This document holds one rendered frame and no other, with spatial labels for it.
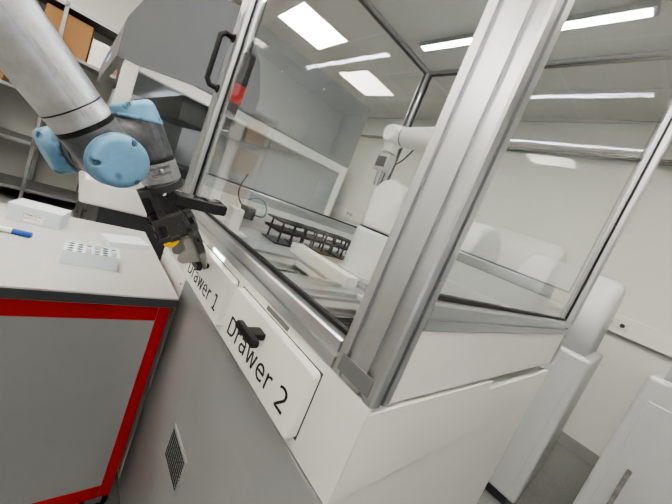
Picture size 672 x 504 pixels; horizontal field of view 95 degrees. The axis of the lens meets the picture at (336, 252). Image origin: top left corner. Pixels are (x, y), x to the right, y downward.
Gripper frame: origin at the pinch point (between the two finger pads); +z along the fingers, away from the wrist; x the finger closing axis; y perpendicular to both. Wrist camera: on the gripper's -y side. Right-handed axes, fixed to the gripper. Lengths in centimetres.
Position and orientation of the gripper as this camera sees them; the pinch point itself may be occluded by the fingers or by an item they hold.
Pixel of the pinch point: (203, 260)
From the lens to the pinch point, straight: 81.6
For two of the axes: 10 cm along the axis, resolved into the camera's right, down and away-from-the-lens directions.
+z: 1.0, 8.6, 5.0
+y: -7.9, 3.7, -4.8
